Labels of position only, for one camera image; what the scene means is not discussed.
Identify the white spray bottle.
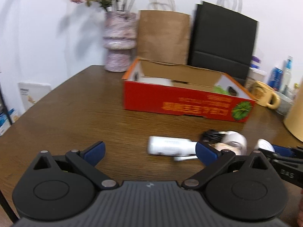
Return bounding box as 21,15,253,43
147,136,197,161

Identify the cream yellow pot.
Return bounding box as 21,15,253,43
283,81,303,141

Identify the white round travel adapter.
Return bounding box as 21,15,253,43
213,131,247,155

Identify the grey ceramic bowl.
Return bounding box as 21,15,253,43
275,91,293,116

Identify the yellow bear mug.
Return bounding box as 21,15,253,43
251,81,280,110

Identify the blue drink can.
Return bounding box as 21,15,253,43
268,66,283,91

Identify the clear jar with white lid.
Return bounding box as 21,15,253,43
244,67,267,92

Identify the white box on floor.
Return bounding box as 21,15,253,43
18,82,52,111

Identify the red cardboard box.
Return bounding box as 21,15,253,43
122,59,255,122

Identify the purple white container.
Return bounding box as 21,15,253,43
250,56,261,69

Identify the black paper bag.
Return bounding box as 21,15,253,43
187,0,258,85

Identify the pink textured vase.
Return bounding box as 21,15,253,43
103,11,137,73

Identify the brown paper bag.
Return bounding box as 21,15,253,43
137,0,191,65

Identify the black small cable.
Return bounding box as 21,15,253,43
200,130,226,144

